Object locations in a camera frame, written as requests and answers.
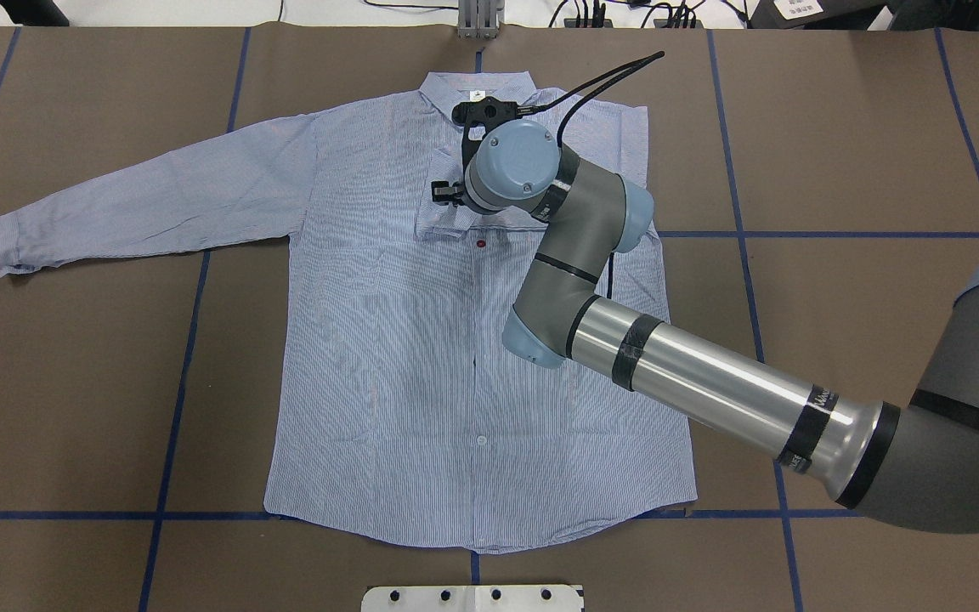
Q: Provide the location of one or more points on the blue white striped shirt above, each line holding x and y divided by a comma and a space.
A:
402, 416

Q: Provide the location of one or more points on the aluminium camera post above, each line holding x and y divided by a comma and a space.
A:
479, 19

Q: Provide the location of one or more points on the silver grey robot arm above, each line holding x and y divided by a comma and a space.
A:
915, 467

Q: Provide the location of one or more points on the white mounting plate with holes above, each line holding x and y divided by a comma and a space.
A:
520, 597

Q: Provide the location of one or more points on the black box with label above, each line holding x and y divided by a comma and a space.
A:
815, 15

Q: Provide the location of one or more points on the black power strip with plugs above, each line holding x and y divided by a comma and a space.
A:
643, 15

